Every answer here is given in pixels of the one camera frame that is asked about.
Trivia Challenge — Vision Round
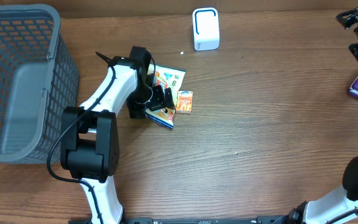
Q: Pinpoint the yellow snack chip bag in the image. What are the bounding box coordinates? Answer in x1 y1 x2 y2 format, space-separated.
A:
145 65 186 129

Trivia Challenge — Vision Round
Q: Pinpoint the grey plastic mesh basket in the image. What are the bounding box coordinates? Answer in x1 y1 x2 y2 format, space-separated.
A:
0 4 79 164

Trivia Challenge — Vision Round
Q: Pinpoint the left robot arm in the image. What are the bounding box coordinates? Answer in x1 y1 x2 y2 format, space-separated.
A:
58 46 175 223

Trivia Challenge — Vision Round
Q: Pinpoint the left black cable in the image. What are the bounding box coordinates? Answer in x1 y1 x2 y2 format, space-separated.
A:
45 51 157 224

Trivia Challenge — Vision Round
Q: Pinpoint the white barcode scanner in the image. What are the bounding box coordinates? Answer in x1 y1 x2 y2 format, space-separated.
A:
192 7 220 51

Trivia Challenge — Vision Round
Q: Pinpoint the orange small packet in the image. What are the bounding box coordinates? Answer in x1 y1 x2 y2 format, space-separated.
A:
176 91 193 114

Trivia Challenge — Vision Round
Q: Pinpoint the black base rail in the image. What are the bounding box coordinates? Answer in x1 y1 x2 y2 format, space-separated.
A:
68 216 291 224

